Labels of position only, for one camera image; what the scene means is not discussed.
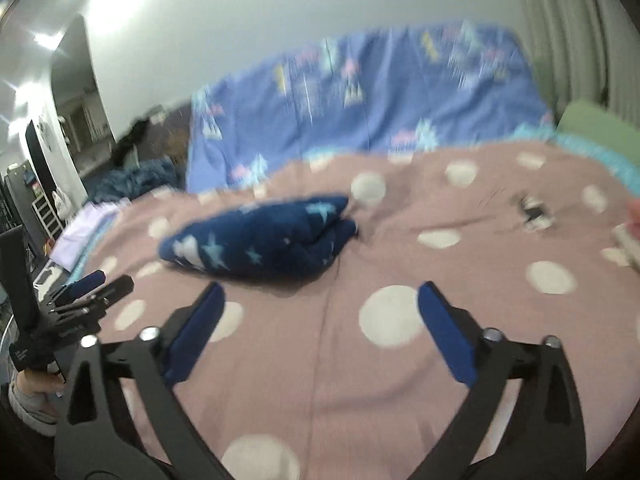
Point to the white bear figurine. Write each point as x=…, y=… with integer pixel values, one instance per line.
x=60, y=205

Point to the person's left forearm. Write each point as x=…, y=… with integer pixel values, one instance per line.
x=32, y=412

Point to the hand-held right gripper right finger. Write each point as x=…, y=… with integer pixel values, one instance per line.
x=447, y=332

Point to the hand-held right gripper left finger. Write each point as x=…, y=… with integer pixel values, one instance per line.
x=197, y=327

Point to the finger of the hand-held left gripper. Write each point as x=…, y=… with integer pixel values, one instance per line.
x=107, y=294
x=85, y=282

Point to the pink polka-dot blanket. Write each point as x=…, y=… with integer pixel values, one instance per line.
x=400, y=360

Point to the turquoise bedsheet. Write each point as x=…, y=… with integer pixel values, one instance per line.
x=610, y=157

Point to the blue tree-patterned pillow cover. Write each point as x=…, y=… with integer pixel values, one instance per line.
x=360, y=110

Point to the person's left hand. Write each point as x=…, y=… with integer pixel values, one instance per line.
x=42, y=382

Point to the lavender folded cloth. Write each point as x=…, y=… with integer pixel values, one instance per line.
x=87, y=232

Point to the navy star-print fleece robe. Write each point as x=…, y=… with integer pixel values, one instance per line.
x=265, y=240

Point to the green pillow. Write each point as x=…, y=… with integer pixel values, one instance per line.
x=600, y=127

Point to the dark patterned headboard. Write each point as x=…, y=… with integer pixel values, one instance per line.
x=175, y=132

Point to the arched doorway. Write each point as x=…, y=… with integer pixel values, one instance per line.
x=82, y=100

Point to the white ladder shelf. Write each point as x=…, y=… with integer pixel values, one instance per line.
x=44, y=217

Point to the black garment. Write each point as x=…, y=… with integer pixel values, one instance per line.
x=135, y=135

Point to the dark teal fleece blanket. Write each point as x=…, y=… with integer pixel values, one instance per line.
x=135, y=180

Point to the grey pleated curtain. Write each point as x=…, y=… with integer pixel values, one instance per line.
x=575, y=35

